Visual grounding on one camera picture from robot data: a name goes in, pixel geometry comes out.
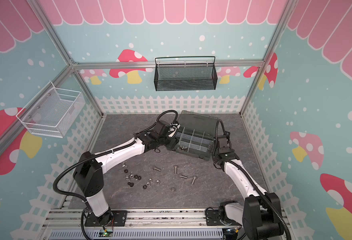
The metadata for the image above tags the white mesh wall basket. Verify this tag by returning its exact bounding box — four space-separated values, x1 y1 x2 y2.
16 82 85 138

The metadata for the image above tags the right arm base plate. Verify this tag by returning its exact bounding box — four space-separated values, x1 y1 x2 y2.
205 208 232 226

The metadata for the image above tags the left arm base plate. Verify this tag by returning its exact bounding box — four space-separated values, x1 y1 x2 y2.
85 210 127 227

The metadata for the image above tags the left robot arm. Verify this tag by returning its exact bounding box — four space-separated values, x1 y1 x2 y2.
53 120 180 218

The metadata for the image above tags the grey compartment organizer box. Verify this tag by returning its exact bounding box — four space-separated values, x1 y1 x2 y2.
171 110 219 161

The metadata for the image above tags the white slotted cable duct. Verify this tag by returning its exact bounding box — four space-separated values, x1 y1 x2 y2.
48 228 224 240

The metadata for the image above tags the black mesh wall basket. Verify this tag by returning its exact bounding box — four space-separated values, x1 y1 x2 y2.
154 56 218 92

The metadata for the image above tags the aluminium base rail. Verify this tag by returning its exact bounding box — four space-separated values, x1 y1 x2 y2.
40 207 291 230

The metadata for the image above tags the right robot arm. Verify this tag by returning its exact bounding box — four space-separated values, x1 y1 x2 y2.
213 134 292 240

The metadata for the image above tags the silver nut pair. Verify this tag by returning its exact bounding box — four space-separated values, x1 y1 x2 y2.
146 179 160 187

